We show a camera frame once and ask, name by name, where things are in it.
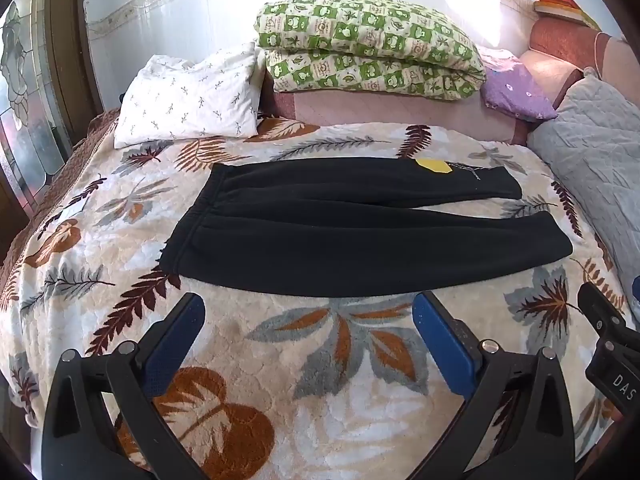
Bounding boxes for stacked books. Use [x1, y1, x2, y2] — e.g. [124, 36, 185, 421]
[534, 0, 601, 32]

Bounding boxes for purple pillow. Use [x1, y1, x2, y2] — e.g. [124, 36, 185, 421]
[480, 63, 556, 122]

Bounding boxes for stained glass wooden door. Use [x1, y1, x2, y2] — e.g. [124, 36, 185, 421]
[1, 0, 103, 252]

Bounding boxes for white floral pillow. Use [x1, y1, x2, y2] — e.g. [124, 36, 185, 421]
[114, 42, 266, 150]

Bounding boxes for black pants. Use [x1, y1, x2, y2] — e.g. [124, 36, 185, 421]
[160, 157, 573, 298]

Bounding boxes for grey quilted blanket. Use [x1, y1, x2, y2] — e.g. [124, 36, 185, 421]
[527, 68, 639, 318]

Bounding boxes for green patterned folded quilt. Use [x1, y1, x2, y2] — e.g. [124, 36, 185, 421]
[255, 0, 486, 101]

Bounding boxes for pink bed sheet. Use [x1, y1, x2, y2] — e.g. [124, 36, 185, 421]
[260, 90, 529, 145]

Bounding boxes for pink headboard cushion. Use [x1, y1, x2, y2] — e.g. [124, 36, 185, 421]
[520, 18, 639, 108]

